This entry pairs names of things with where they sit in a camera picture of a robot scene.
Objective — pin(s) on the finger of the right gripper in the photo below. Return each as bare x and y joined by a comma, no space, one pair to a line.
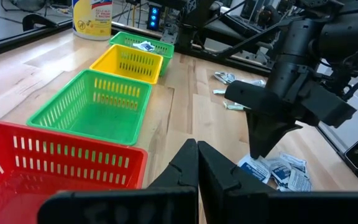
256,133
275,129

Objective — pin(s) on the Lysol wipes canister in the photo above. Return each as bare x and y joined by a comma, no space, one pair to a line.
92,21

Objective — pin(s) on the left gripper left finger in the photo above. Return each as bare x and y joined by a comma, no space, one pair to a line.
182,168

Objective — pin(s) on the white narrow packet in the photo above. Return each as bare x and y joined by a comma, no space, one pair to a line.
219,91

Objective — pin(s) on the yellow plastic basket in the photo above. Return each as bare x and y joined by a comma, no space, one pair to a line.
126,78

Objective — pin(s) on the black floor fan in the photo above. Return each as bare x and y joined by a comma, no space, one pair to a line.
30,3

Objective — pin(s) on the green plastic basket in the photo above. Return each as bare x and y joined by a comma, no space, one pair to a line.
104,121
166,59

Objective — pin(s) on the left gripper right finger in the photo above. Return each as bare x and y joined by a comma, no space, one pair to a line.
216,174

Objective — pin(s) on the green printed ointment packet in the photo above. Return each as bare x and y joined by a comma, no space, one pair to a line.
233,106

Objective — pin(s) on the grey side table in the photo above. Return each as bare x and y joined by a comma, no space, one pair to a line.
228,29

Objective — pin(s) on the black box blue lights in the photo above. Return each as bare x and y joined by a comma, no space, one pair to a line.
154,17

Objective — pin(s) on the red plastic basket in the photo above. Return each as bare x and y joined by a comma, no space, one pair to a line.
20,186

